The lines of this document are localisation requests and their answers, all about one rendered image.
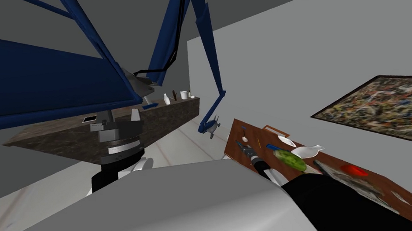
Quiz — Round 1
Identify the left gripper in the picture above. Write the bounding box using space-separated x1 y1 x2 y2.
88 106 146 147

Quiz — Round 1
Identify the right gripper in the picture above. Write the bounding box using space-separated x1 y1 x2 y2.
234 141 261 165

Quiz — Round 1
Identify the brown flat box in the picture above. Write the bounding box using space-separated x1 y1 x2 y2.
261 124 291 139

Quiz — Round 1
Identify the white plate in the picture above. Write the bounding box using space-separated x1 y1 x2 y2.
277 135 298 147

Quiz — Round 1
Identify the green melon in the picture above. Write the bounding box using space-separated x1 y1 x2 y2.
272 149 308 172

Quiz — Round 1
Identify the brown stone counter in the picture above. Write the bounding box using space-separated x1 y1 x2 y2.
0 80 202 171

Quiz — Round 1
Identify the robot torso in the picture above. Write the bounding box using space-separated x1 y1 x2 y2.
20 147 336 231

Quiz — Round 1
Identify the red round object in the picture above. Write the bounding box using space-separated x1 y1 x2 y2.
339 164 370 178

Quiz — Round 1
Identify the grey patterned mat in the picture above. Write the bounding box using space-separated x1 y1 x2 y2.
309 159 403 215

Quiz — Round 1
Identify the brown wooden table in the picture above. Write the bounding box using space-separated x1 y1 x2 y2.
220 118 412 229

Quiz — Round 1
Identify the silver fork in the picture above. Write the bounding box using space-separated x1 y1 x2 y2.
389 190 412 217

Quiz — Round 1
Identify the blue metal frame structure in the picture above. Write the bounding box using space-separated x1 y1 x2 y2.
0 0 232 147

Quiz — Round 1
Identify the speckled wall picture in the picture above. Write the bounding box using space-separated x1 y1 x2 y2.
308 70 412 145

